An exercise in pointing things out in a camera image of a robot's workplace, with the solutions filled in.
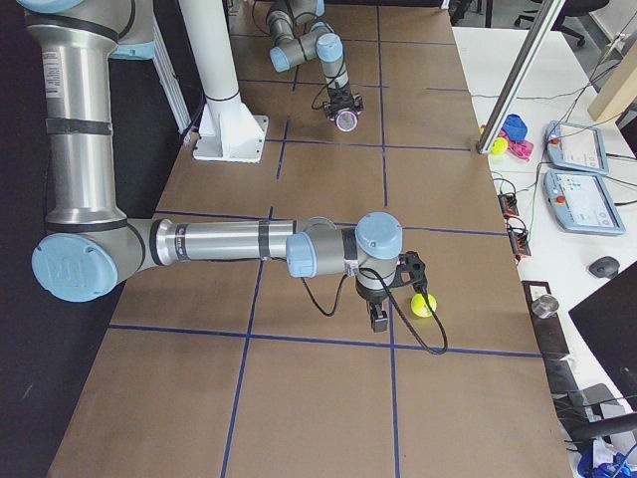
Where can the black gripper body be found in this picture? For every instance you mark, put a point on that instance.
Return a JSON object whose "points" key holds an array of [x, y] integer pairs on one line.
{"points": [[338, 94], [372, 295]]}

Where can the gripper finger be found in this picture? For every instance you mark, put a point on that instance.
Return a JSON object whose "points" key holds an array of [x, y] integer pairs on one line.
{"points": [[378, 317]]}

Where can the white tennis ball can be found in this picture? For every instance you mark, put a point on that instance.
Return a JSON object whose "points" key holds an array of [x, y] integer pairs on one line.
{"points": [[346, 120]]}

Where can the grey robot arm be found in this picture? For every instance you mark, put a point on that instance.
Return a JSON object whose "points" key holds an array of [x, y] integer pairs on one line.
{"points": [[300, 36], [91, 246]]}

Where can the yellow Wilson tennis ball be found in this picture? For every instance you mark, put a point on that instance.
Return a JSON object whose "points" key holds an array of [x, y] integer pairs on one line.
{"points": [[423, 307]]}

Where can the orange black connector block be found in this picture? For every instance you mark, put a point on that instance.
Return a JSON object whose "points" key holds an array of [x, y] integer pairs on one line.
{"points": [[509, 205]]}

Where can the metal cup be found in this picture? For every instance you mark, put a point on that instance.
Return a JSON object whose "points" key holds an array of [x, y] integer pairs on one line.
{"points": [[544, 306]]}

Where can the blue cloth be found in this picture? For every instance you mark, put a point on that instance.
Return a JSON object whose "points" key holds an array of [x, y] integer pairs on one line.
{"points": [[515, 128]]}

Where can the pink cloth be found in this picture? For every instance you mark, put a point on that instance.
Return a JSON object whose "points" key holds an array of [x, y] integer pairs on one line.
{"points": [[522, 150]]}

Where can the black monitor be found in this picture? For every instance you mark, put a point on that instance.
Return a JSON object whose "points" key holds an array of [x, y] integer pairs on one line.
{"points": [[606, 320]]}

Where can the lower teach pendant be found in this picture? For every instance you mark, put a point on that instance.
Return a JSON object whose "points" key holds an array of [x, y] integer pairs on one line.
{"points": [[580, 203]]}

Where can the teach pendant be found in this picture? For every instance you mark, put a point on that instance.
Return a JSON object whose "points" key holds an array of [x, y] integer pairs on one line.
{"points": [[580, 203], [576, 147]]}

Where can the black computer mouse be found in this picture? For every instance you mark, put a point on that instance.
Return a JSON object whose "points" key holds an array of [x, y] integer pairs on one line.
{"points": [[606, 267]]}

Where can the upper teach pendant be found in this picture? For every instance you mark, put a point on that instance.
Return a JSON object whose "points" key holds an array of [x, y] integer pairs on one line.
{"points": [[576, 147]]}

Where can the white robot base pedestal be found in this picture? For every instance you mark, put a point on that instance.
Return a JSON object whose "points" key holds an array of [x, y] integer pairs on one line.
{"points": [[228, 131]]}

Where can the yellow ball by post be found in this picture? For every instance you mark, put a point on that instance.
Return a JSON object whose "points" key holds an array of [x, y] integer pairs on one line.
{"points": [[500, 146]]}

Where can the aluminium frame post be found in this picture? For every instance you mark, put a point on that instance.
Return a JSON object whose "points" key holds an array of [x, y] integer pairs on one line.
{"points": [[545, 18]]}

